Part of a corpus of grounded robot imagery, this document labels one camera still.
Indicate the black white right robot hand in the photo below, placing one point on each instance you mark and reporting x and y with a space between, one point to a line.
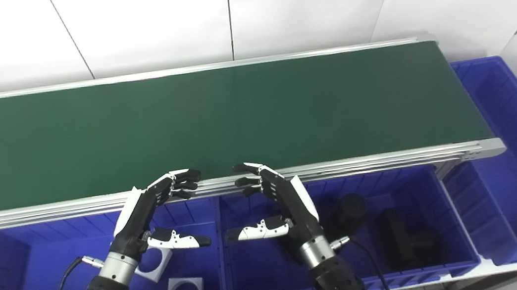
296 205

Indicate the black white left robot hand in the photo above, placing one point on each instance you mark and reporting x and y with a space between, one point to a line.
136 221

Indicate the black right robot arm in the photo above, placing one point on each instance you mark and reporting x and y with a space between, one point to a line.
341 284

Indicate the black cylindrical part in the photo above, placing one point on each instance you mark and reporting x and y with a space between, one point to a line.
352 210

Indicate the green conveyor belt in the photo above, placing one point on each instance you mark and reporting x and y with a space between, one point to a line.
47 212
235 118

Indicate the black block part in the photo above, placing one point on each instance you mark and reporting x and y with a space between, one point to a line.
401 241

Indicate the aluminium conveyor leg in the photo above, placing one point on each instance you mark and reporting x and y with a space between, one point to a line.
446 170

